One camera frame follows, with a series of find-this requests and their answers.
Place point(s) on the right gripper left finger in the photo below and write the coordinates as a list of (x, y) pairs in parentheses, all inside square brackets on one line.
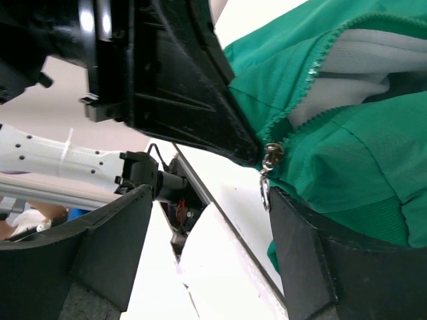
[(82, 269)]

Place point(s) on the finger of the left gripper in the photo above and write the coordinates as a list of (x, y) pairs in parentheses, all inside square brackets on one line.
[(179, 78)]

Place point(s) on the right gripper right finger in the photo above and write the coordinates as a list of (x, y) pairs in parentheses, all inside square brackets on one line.
[(331, 272)]

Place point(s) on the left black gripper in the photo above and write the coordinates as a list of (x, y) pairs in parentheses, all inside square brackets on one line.
[(89, 34)]

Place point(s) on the green jacket with white lining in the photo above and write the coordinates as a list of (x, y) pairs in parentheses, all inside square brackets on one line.
[(341, 86)]

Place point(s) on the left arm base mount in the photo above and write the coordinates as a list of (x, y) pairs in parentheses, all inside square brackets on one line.
[(181, 197)]

